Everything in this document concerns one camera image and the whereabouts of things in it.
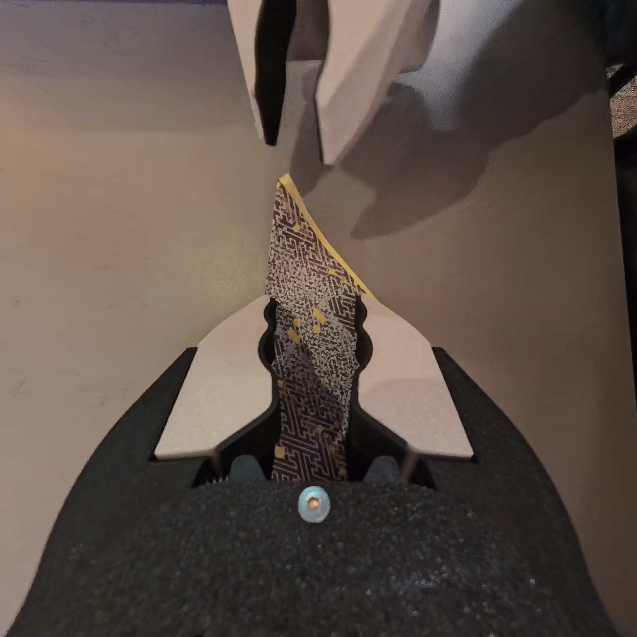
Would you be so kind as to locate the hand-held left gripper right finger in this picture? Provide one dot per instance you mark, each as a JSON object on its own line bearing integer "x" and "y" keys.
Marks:
{"x": 413, "y": 398}

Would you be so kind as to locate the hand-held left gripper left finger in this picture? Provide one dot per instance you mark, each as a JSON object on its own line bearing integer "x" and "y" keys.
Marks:
{"x": 219, "y": 393}

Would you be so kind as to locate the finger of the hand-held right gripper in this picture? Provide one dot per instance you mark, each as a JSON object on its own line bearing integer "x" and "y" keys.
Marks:
{"x": 246, "y": 45}
{"x": 363, "y": 59}

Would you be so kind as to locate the black patterned origami paper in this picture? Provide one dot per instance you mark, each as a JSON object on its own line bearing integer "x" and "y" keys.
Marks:
{"x": 311, "y": 278}

